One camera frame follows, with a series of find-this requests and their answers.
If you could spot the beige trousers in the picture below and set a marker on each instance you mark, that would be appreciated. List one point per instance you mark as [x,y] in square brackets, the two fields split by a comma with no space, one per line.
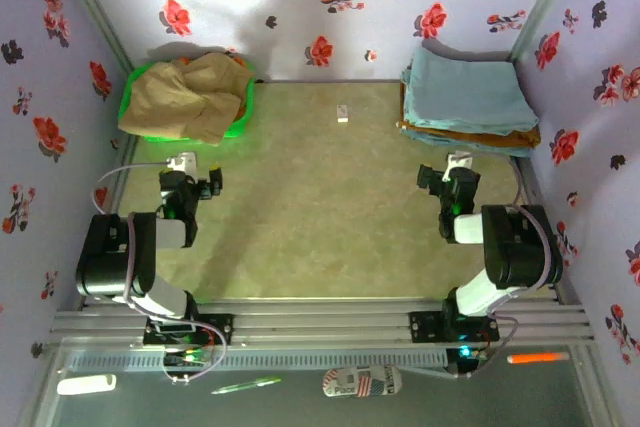
[185,97]

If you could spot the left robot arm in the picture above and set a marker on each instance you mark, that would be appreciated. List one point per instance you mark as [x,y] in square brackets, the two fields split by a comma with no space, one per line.
[107,262]

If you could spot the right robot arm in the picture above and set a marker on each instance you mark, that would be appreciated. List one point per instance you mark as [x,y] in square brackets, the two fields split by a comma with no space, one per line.
[520,247]

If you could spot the green plastic basket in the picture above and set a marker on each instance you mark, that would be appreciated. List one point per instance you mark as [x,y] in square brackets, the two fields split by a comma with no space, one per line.
[131,84]

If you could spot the small white eraser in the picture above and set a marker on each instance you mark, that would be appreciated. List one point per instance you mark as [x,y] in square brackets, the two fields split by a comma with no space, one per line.
[342,113]

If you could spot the orange marker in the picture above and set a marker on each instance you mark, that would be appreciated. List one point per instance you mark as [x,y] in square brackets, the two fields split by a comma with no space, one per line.
[537,358]

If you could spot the green pen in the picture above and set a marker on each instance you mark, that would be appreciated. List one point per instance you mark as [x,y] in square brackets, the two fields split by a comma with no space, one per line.
[245,385]

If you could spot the white rectangular block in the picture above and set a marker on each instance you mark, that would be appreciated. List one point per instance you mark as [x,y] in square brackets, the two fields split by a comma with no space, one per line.
[85,384]

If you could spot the flag print pencil case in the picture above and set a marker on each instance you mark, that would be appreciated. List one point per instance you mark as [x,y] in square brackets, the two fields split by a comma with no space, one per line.
[362,382]

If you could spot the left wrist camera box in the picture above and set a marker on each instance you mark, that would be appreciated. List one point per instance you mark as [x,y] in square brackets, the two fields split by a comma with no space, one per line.
[181,161]

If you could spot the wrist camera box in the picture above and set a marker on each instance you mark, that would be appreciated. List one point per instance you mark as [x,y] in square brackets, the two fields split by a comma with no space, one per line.
[460,159]
[181,161]

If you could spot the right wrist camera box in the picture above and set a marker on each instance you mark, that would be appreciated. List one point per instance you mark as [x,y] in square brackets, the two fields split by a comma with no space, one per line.
[460,159]

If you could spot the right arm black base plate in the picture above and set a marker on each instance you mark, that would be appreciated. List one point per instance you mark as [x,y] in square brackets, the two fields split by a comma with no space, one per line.
[425,327]

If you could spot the aluminium rail frame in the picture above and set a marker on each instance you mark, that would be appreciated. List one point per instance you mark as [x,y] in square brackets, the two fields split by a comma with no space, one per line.
[325,324]

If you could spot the aluminium corner post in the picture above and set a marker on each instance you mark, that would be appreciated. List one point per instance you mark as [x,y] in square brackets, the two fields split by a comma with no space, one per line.
[95,12]
[545,2]

